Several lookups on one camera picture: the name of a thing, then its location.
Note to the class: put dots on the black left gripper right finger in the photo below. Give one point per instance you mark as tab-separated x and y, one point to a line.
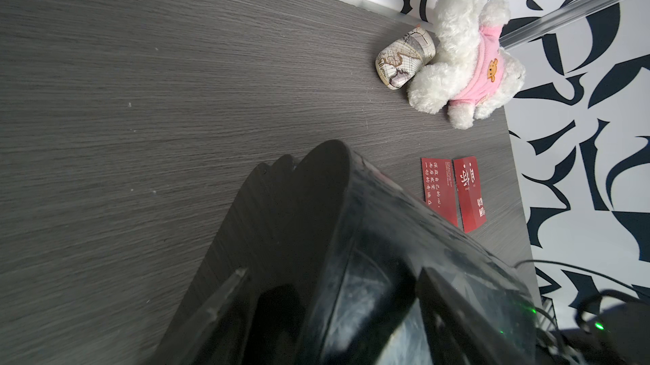
456	332

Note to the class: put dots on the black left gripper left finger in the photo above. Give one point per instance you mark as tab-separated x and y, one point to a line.
217	332

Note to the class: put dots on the red postcard with logo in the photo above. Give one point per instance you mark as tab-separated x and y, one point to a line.
469	192

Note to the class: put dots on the red postcard with text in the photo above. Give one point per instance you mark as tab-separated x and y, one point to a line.
439	187

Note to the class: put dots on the black drawer cabinet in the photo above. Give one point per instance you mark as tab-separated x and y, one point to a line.
334	249

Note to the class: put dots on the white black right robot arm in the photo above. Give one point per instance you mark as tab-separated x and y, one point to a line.
590	317

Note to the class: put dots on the white teddy bear pink shirt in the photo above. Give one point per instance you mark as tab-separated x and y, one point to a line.
471	74

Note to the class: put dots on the map pattern cup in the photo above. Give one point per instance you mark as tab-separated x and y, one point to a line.
403	58

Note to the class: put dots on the aluminium frame post right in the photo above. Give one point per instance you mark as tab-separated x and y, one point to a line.
554	20

